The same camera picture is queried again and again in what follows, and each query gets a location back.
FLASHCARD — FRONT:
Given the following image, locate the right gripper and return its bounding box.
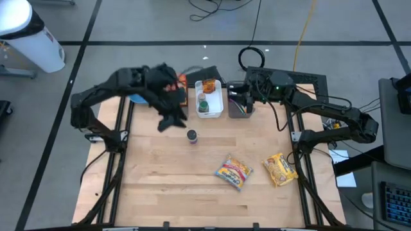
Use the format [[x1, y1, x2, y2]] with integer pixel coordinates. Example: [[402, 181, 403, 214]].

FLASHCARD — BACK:
[[228, 72, 274, 114]]

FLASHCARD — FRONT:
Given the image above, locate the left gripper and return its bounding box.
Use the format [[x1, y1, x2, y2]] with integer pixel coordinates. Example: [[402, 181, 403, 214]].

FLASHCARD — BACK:
[[144, 63, 189, 133]]

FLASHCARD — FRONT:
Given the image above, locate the black-lid purple-label spice jar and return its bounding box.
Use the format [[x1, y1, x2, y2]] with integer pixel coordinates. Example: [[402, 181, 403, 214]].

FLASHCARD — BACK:
[[186, 129, 199, 146]]

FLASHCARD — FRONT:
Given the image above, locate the red yellow ramen packet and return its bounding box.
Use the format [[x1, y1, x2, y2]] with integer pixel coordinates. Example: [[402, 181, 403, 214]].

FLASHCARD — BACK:
[[177, 73, 189, 107]]

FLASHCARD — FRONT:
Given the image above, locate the small orange brown snack packet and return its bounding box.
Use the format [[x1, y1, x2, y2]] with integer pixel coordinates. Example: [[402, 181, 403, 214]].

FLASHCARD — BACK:
[[202, 78, 217, 94]]

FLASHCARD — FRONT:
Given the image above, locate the blue yellow ramen packet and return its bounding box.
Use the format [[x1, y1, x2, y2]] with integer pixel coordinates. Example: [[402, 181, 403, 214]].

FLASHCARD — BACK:
[[214, 154, 254, 193]]

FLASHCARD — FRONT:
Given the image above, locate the white plastic bin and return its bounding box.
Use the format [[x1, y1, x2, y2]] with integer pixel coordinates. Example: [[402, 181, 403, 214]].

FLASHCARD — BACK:
[[195, 79, 225, 119]]

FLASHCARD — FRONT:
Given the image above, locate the blue bowl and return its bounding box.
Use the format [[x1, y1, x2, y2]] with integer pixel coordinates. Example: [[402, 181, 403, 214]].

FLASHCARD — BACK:
[[128, 93, 150, 105]]

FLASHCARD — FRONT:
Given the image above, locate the black perforated panel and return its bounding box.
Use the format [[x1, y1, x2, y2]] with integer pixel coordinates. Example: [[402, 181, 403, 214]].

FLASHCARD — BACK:
[[244, 66, 329, 110]]

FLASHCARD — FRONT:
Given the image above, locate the white paper sheet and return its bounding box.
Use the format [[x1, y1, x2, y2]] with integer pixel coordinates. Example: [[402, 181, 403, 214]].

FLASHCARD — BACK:
[[329, 149, 358, 189]]

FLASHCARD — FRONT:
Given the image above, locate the white trash can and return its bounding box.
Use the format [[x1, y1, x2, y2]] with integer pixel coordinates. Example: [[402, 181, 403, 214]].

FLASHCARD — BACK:
[[0, 0, 66, 74]]

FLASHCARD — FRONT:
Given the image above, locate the gray desk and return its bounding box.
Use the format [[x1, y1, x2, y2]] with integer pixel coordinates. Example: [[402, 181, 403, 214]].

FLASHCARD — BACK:
[[378, 78, 411, 171], [371, 160, 411, 231]]

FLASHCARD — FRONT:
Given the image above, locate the black device on desk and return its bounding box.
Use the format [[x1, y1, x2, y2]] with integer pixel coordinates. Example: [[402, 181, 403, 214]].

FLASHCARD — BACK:
[[390, 73, 411, 116]]

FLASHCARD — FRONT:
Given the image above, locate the white computer mouse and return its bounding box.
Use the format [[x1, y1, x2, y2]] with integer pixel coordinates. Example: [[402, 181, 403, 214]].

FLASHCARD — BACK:
[[361, 192, 375, 209]]

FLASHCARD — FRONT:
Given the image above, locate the gray furniture base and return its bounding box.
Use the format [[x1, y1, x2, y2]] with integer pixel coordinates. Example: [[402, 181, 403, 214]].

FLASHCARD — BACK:
[[0, 64, 36, 80]]

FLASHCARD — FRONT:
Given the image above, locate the backlit keyboard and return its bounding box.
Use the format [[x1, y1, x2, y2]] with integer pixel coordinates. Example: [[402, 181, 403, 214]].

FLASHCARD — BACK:
[[381, 181, 411, 227]]

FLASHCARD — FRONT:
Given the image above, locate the coiled black floor cable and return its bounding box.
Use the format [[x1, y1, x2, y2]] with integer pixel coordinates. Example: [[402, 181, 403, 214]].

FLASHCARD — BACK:
[[238, 46, 267, 72]]

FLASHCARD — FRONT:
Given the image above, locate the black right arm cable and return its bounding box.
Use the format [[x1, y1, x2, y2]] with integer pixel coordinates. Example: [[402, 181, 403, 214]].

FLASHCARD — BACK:
[[256, 75, 353, 132]]

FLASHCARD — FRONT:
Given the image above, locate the yellow cable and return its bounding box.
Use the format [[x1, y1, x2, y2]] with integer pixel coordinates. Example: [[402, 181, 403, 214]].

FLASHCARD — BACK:
[[292, 0, 317, 72]]

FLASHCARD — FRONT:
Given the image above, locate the tangled black floor cable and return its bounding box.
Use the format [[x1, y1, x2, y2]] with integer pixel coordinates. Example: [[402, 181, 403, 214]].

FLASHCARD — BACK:
[[188, 0, 263, 22]]

